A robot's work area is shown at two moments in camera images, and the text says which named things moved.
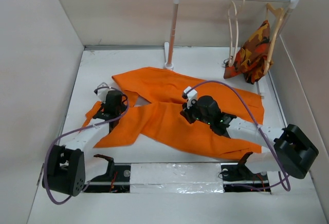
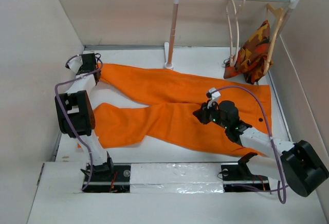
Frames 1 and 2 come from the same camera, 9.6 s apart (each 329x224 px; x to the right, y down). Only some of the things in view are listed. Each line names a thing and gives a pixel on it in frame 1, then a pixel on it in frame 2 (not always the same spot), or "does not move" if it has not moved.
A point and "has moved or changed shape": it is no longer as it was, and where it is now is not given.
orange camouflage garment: (252, 58) does not move
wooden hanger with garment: (281, 14) does not move
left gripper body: (121, 109) → (80, 70)
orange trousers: (152, 118) has moved or changed shape
